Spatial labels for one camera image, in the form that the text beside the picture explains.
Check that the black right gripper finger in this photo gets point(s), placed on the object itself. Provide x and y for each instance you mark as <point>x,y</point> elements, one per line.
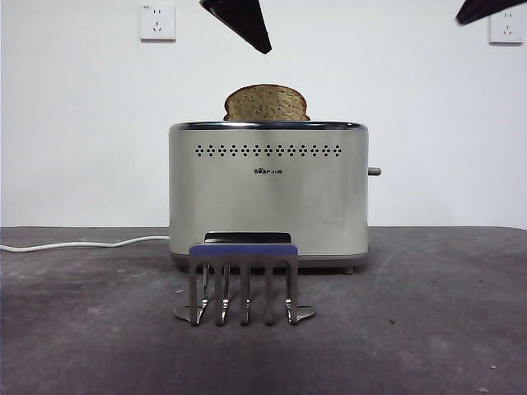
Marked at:
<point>486,9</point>

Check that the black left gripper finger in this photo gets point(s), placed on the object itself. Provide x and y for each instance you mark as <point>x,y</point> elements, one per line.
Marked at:
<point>230,25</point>
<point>249,18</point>

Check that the brown bread slice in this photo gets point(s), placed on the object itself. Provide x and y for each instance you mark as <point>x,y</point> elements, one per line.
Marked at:
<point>267,103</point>

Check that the beige metal toaster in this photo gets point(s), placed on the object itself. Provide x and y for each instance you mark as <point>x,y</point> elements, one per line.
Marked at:
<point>267,197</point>

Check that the grey toaster lever knob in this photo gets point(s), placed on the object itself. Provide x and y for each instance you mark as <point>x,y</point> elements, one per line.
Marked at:
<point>374,171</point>

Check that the steel toast rack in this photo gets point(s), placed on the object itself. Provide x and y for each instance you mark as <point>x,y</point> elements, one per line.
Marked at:
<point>243,255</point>

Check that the white wall socket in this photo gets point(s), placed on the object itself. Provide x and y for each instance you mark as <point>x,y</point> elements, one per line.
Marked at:
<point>507,31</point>
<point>157,24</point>

